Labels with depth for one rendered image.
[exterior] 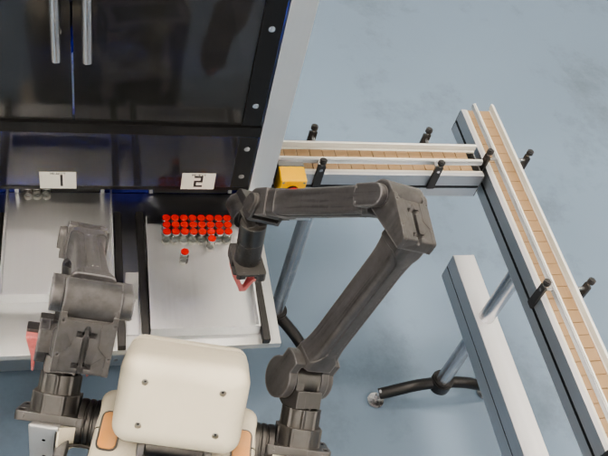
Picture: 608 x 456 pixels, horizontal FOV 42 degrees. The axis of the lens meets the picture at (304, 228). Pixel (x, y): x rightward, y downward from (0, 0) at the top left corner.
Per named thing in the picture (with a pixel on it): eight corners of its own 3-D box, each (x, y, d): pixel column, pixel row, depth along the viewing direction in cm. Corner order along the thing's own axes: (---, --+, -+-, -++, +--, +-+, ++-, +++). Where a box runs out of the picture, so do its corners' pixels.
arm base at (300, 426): (263, 452, 138) (330, 461, 139) (271, 406, 138) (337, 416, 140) (260, 441, 146) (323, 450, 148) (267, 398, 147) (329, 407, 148)
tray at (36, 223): (7, 193, 203) (6, 184, 200) (111, 193, 210) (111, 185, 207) (-1, 303, 183) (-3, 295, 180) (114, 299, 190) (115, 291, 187)
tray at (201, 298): (144, 224, 206) (145, 215, 203) (242, 224, 212) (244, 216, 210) (149, 337, 185) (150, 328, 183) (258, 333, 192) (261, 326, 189)
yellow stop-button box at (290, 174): (272, 178, 214) (277, 160, 209) (298, 178, 216) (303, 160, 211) (276, 199, 210) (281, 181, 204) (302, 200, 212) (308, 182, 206)
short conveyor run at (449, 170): (257, 199, 224) (266, 161, 212) (250, 159, 234) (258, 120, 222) (475, 200, 242) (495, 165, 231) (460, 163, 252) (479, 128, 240)
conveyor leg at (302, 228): (260, 308, 293) (300, 168, 236) (283, 308, 296) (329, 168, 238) (263, 329, 288) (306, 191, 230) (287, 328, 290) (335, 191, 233)
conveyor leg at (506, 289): (422, 376, 289) (505, 251, 231) (445, 375, 292) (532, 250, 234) (429, 399, 284) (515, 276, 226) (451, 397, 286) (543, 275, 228)
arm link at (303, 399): (294, 417, 139) (318, 418, 143) (303, 360, 140) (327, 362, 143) (265, 405, 147) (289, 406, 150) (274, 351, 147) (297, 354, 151)
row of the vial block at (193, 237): (161, 238, 204) (162, 227, 200) (230, 238, 208) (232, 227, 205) (161, 245, 202) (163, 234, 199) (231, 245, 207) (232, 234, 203)
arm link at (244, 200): (256, 198, 159) (290, 206, 164) (239, 165, 166) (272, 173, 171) (230, 242, 164) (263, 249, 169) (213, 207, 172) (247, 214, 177)
